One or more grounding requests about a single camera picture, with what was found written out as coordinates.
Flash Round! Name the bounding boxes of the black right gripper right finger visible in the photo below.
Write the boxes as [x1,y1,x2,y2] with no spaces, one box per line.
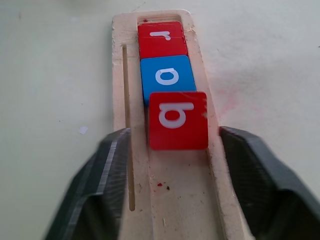
[218,126,320,240]

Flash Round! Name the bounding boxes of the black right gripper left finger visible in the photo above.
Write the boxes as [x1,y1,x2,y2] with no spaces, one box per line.
[42,127,132,240]

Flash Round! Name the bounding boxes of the red letter b block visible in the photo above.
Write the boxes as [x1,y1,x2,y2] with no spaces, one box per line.
[147,91,209,151]

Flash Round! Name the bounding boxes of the light wooden letter tray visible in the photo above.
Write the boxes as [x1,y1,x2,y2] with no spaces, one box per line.
[111,9,256,240]

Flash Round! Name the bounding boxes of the blue letter o block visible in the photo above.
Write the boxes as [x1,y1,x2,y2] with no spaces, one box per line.
[139,54,197,106]

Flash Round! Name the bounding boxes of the red letter r block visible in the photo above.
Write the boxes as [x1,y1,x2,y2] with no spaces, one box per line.
[137,21,188,60]

